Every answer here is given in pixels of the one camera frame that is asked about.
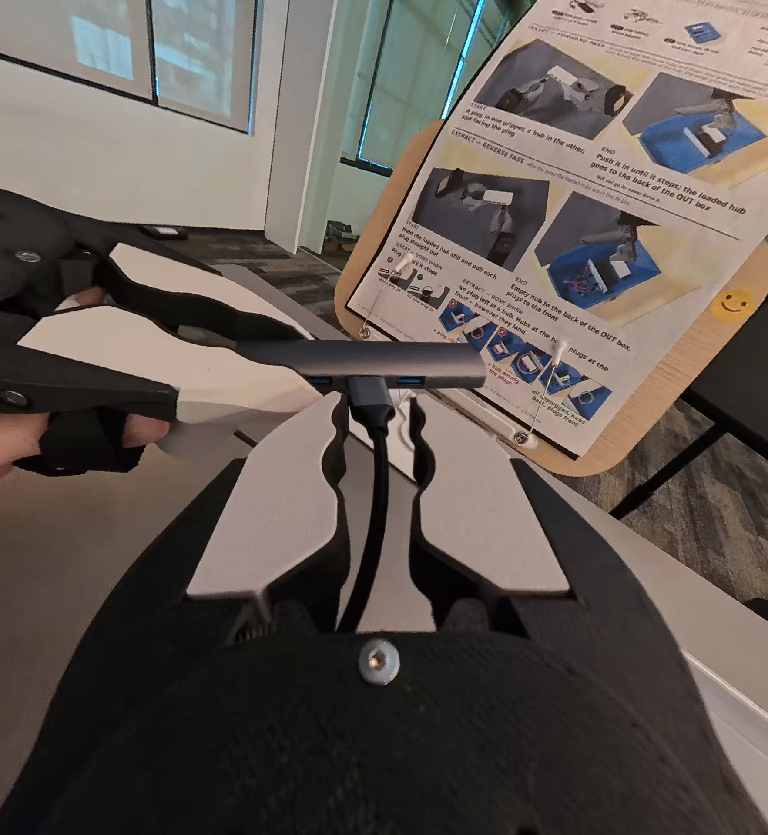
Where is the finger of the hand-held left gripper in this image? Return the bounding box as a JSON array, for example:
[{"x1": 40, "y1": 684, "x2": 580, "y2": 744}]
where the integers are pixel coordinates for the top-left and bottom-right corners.
[
  {"x1": 16, "y1": 307, "x2": 348, "y2": 458},
  {"x1": 104, "y1": 242, "x2": 313, "y2": 348}
]

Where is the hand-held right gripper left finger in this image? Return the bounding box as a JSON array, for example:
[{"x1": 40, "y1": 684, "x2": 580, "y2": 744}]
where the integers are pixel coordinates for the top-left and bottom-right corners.
[{"x1": 186, "y1": 389, "x2": 356, "y2": 614}]

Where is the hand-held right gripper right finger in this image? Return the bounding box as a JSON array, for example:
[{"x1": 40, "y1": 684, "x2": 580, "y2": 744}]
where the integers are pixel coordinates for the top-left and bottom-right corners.
[{"x1": 408, "y1": 392, "x2": 573, "y2": 611}]

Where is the black usb cable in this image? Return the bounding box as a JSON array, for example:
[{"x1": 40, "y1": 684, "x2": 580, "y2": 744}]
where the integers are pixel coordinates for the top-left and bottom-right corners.
[{"x1": 337, "y1": 376, "x2": 398, "y2": 636}]

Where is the slim grey usb hub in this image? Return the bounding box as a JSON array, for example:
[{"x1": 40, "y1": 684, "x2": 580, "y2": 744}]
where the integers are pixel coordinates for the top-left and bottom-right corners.
[{"x1": 234, "y1": 340, "x2": 489, "y2": 392}]

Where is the large glass window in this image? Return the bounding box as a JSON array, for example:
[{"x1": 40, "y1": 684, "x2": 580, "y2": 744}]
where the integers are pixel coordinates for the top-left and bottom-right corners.
[{"x1": 0, "y1": 0, "x2": 265, "y2": 134}]

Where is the narrow glass window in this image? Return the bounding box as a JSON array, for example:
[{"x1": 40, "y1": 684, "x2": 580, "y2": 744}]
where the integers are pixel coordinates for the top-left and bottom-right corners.
[{"x1": 342, "y1": 0, "x2": 522, "y2": 173}]

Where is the black monitor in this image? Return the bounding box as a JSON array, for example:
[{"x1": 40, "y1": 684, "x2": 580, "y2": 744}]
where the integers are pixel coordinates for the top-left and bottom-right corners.
[{"x1": 682, "y1": 246, "x2": 768, "y2": 473}]

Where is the yellow smiley sticker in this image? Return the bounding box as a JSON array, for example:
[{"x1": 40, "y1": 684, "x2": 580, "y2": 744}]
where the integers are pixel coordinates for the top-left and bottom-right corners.
[{"x1": 714, "y1": 287, "x2": 759, "y2": 323}]

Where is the instruction poster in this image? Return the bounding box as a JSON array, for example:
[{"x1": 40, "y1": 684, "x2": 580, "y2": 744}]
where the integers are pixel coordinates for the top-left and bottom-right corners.
[{"x1": 345, "y1": 0, "x2": 768, "y2": 458}]

